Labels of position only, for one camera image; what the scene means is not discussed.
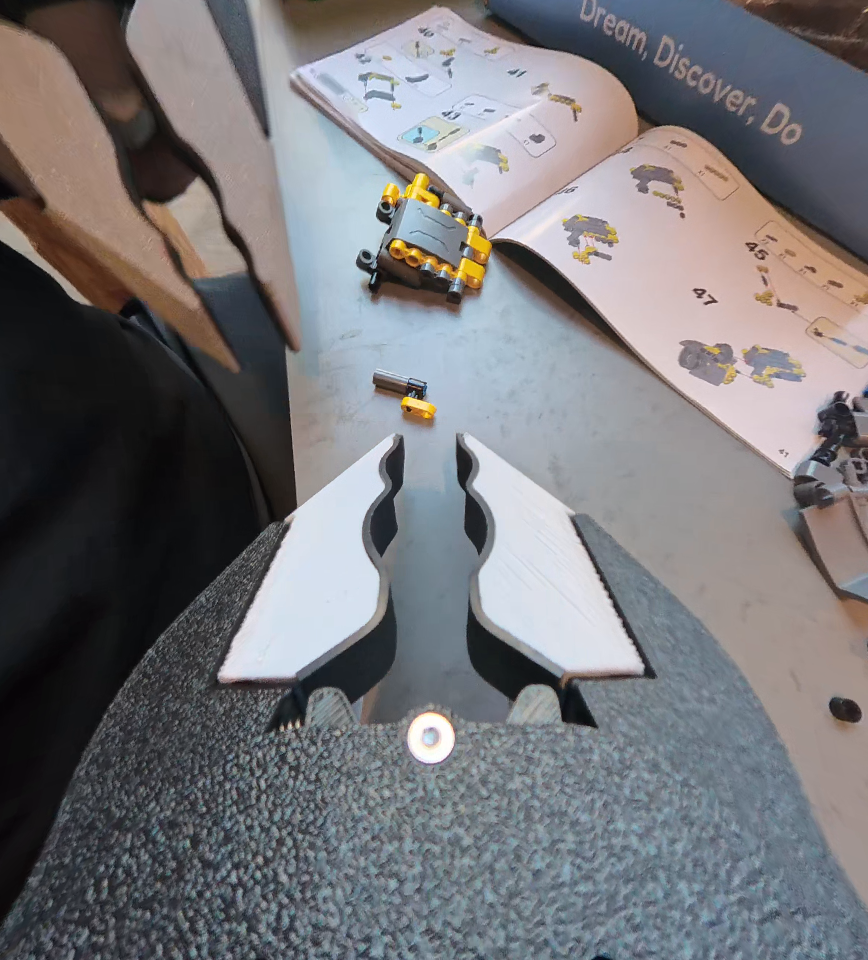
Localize dark blue box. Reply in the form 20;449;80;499
482;0;868;280

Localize grey desk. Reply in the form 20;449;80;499
254;0;868;960

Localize clear plastic bag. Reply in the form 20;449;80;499
741;0;868;57

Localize black axle pin brick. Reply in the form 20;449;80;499
372;367;429;401

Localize yellow grey brick assembly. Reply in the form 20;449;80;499
355;172;495;305

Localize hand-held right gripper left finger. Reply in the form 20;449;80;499
216;432;406;702

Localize open instruction booklet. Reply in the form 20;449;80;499
289;6;868;480

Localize grey curved panel brick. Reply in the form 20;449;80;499
792;491;868;610

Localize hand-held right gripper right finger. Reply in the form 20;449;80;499
455;432;646;710

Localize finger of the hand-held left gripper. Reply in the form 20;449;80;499
125;0;305;354
0;9;241;374

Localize wooden table leg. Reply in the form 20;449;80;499
0;191;213;316

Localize person's dark clothing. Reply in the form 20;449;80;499
0;135;300;960

